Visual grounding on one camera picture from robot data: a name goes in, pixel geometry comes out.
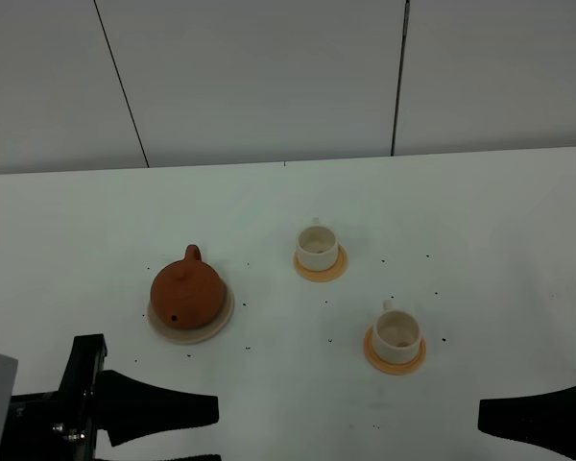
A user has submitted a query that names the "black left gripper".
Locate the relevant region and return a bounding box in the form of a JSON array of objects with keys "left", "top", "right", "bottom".
[{"left": 9, "top": 334, "right": 221, "bottom": 461}]

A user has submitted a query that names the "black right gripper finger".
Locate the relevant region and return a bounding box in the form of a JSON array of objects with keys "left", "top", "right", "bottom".
[{"left": 477, "top": 386, "right": 576, "bottom": 460}]

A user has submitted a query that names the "brown clay teapot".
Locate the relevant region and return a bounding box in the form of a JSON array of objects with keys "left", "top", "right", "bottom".
[{"left": 150, "top": 244, "right": 227, "bottom": 329}]

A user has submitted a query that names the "beige round teapot coaster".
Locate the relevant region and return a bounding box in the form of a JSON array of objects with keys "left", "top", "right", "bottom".
[{"left": 146, "top": 284, "right": 234, "bottom": 345}]

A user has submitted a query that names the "near orange saucer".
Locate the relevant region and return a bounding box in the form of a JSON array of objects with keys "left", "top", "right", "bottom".
[{"left": 363, "top": 327, "right": 427, "bottom": 376}]

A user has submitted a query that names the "orange saucer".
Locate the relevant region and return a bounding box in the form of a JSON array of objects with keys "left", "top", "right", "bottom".
[
  {"left": 363, "top": 327, "right": 427, "bottom": 376},
  {"left": 293, "top": 246, "right": 348, "bottom": 282}
]

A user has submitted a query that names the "near white teacup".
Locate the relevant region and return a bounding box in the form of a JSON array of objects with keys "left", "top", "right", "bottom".
[{"left": 372, "top": 300, "right": 422, "bottom": 365}]

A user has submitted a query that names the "white teacup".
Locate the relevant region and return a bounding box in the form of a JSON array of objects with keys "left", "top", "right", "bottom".
[
  {"left": 296, "top": 218, "right": 339, "bottom": 272},
  {"left": 372, "top": 300, "right": 422, "bottom": 365}
]

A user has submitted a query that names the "far white teacup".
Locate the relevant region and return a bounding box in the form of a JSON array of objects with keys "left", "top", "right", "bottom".
[{"left": 296, "top": 218, "right": 339, "bottom": 272}]

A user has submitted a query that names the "far orange saucer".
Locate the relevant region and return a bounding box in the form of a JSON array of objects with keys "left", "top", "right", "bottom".
[{"left": 293, "top": 246, "right": 348, "bottom": 282}]

